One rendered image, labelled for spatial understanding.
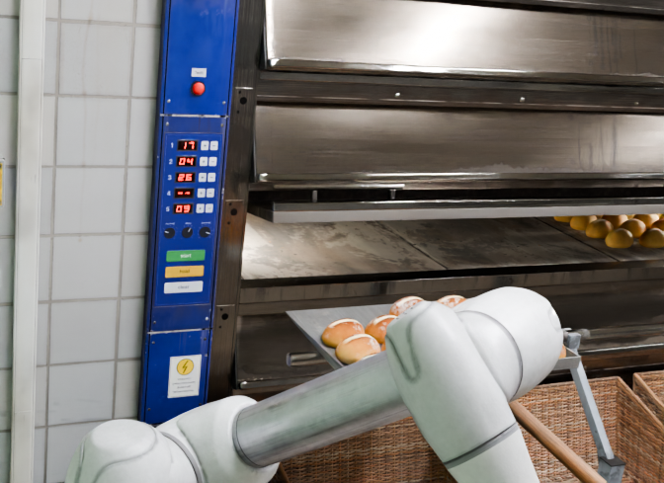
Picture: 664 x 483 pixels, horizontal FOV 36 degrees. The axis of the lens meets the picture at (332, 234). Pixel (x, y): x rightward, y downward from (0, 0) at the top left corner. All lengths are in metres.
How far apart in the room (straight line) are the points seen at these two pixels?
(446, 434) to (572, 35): 1.69
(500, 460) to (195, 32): 1.30
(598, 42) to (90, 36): 1.30
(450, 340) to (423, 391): 0.07
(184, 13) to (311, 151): 0.45
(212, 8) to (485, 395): 1.26
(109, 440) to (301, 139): 1.05
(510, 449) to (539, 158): 1.59
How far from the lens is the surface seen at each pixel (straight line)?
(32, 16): 2.17
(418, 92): 2.51
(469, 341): 1.24
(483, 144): 2.64
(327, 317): 2.32
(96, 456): 1.58
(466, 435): 1.21
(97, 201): 2.29
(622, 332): 2.60
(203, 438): 1.67
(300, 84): 2.37
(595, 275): 2.99
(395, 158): 2.51
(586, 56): 2.76
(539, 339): 1.34
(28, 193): 2.24
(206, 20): 2.24
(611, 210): 2.75
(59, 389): 2.44
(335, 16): 2.40
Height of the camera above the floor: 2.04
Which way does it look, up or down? 17 degrees down
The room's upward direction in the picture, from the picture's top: 7 degrees clockwise
